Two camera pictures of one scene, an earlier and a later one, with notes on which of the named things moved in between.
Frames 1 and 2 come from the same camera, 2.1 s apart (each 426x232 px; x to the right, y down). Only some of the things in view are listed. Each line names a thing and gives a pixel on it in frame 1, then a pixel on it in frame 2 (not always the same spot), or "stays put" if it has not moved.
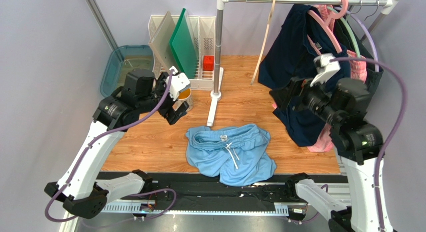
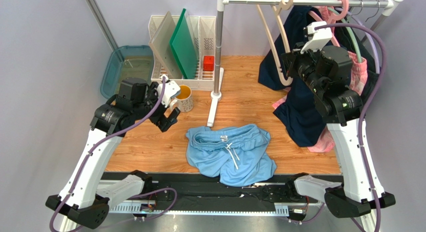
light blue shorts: (236, 154) stays put
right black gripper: (289, 95) to (292, 62)
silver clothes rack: (386, 6) stays put
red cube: (208, 63) stays put
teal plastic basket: (122, 60) stays put
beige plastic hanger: (270, 17) to (278, 8)
